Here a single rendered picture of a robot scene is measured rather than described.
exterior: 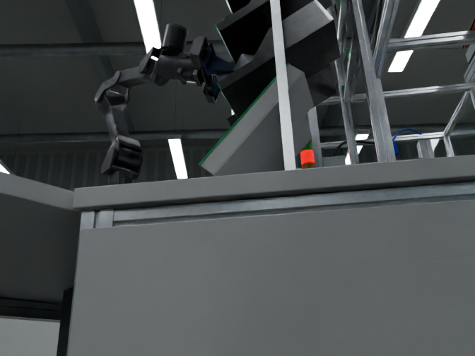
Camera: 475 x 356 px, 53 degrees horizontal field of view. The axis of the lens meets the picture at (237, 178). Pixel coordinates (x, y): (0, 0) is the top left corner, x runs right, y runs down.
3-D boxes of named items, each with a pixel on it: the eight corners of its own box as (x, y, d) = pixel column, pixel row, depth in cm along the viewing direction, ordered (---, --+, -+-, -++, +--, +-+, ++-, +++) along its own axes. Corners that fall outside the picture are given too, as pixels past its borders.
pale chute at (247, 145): (213, 175, 94) (198, 163, 96) (233, 198, 105) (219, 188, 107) (304, 71, 97) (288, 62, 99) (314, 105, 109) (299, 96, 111)
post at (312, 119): (325, 263, 150) (297, 17, 191) (324, 265, 152) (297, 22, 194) (335, 262, 149) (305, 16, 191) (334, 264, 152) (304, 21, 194)
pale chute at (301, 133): (224, 203, 107) (210, 192, 110) (241, 221, 119) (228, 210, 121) (304, 111, 111) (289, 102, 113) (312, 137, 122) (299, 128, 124)
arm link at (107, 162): (100, 176, 123) (102, 153, 125) (131, 184, 128) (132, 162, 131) (112, 167, 118) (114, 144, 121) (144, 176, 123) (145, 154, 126)
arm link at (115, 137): (93, 98, 142) (102, 81, 140) (115, 107, 147) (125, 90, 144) (108, 168, 121) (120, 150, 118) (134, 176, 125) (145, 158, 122)
